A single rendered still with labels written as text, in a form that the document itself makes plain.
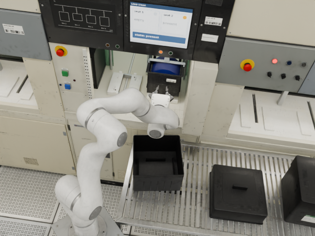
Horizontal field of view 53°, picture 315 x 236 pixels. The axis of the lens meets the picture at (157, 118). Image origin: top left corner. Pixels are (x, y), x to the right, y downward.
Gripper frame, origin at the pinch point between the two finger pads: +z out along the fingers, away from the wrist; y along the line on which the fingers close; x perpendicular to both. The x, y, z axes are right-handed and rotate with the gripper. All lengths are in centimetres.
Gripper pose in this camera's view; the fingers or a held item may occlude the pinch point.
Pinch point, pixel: (161, 90)
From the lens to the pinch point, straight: 177.2
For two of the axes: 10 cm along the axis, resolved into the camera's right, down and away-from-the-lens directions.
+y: 9.9, 1.3, -0.3
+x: 0.6, -6.6, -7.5
